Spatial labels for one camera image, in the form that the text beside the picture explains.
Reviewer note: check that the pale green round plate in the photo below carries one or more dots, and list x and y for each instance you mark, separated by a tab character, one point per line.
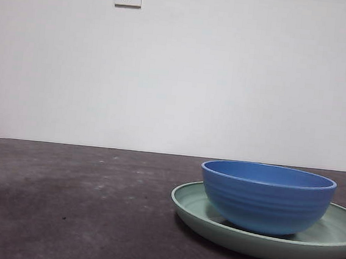
241	243

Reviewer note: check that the blue ribbed bowl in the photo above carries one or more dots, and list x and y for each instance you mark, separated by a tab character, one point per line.
263	205

